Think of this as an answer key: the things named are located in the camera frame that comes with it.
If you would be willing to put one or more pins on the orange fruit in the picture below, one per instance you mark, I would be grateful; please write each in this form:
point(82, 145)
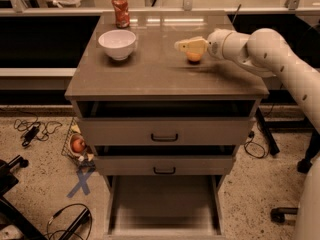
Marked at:
point(193, 57)

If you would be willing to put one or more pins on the red apple in basket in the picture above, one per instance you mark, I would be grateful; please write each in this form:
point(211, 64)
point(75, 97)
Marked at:
point(78, 145)

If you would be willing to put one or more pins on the red soda can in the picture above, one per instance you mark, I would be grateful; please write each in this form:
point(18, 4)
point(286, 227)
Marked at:
point(122, 17)

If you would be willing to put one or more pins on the top drawer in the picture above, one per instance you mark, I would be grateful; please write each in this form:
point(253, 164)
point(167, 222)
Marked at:
point(164, 123)

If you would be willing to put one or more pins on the blue tape cross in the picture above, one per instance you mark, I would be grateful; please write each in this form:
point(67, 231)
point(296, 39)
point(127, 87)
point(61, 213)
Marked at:
point(82, 184)

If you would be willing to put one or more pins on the black stand lower left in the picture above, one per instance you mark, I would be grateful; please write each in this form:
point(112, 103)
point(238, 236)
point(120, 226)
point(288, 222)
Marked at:
point(20, 210)

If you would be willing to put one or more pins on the bottom drawer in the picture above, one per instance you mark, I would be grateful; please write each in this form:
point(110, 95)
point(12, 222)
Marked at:
point(164, 208)

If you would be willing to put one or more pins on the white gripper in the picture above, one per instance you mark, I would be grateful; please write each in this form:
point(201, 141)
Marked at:
point(215, 45)

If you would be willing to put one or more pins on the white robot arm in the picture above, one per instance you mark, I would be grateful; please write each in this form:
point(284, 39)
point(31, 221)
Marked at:
point(265, 53)

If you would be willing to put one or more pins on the wire basket on floor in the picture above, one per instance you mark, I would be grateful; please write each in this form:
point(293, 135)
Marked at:
point(83, 159)

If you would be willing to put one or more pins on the grey drawer cabinet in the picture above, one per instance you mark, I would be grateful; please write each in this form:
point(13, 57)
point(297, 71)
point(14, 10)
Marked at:
point(156, 71)

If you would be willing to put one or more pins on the drawer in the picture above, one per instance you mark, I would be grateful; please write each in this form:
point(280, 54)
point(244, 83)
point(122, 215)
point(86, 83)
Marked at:
point(164, 160)
point(164, 208)
point(164, 123)

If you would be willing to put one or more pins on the black power adapter with cable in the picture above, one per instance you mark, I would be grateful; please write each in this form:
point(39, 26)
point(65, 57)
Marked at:
point(33, 129)

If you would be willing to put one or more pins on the white ceramic bowl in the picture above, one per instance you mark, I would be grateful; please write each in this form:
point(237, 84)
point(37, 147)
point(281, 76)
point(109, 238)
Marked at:
point(118, 44)

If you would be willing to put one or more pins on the black chair base right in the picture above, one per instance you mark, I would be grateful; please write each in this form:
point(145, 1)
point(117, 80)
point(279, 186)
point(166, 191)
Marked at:
point(286, 212)

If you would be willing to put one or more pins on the middle drawer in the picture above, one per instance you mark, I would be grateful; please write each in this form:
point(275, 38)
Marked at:
point(164, 160)

